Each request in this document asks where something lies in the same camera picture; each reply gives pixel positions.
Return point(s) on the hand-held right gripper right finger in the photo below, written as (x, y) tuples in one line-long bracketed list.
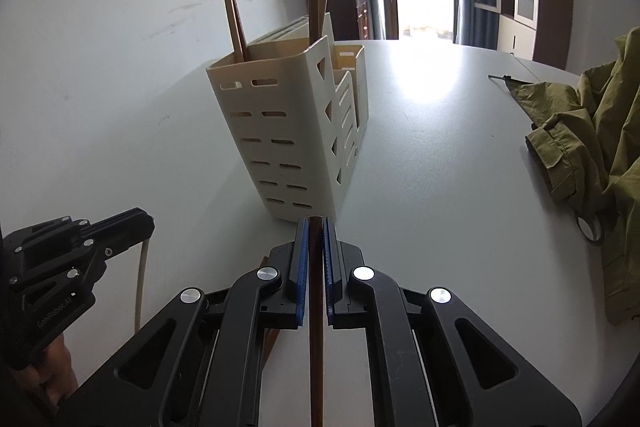
[(327, 267)]

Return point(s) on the person's left hand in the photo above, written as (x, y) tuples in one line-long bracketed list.
[(57, 367)]

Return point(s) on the cream slotted utensil holder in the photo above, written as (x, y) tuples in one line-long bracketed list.
[(250, 127)]

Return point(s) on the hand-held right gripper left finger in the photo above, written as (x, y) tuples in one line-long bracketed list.
[(300, 267)]

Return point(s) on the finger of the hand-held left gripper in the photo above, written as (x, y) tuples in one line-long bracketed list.
[(50, 234), (125, 224)]

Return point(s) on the olive green jacket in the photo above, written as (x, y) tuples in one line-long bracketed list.
[(600, 132)]

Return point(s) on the dark wooden chopstick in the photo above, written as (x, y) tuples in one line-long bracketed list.
[(316, 357)]

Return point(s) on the light wooden chopstick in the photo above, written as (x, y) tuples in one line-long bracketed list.
[(141, 287)]

